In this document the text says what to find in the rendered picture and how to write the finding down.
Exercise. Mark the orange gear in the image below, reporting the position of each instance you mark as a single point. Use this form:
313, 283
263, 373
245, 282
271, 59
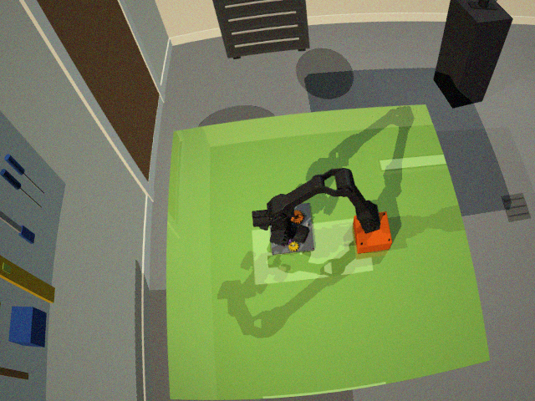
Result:
298, 217

